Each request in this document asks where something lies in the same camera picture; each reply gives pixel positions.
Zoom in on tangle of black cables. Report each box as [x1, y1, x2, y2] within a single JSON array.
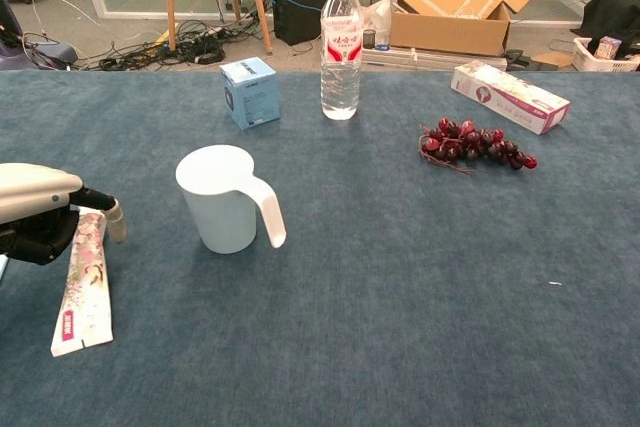
[[79, 19, 271, 72]]

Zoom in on blue table mat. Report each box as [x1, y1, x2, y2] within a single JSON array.
[[0, 69, 640, 427]]

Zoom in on pale blue cup with handle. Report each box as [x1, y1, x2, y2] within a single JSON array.
[[174, 144, 288, 255]]

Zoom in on small carton in basket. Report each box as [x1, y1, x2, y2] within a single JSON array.
[[594, 35, 623, 60]]

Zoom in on black cloth cover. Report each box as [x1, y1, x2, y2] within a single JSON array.
[[582, 0, 640, 48]]

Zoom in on flat cardboard piece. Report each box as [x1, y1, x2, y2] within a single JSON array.
[[530, 51, 574, 70]]

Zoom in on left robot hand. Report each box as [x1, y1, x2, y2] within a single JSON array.
[[0, 162, 127, 266]]

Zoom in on small light blue carton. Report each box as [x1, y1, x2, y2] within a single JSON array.
[[218, 56, 282, 131]]

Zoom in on floral white toothpaste tube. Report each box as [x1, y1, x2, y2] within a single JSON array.
[[49, 206, 114, 358]]

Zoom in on bunch of red grapes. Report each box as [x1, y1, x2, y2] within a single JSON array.
[[417, 117, 539, 176]]

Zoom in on white plastic bag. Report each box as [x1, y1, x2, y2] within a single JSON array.
[[360, 0, 396, 48]]

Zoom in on floral long box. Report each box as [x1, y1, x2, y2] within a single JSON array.
[[450, 60, 572, 136]]

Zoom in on clear water bottle red label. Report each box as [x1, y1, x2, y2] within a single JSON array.
[[319, 0, 364, 122]]

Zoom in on large open cardboard box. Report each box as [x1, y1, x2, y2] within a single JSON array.
[[368, 0, 548, 58]]

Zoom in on black metal bracket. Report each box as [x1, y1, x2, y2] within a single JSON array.
[[504, 48, 551, 72]]

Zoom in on black computer tower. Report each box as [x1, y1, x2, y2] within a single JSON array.
[[269, 0, 341, 47]]

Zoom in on white plastic basket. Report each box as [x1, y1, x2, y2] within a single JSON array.
[[571, 36, 640, 73]]

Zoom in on aluminium profile rails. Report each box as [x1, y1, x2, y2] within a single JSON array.
[[360, 46, 507, 72]]

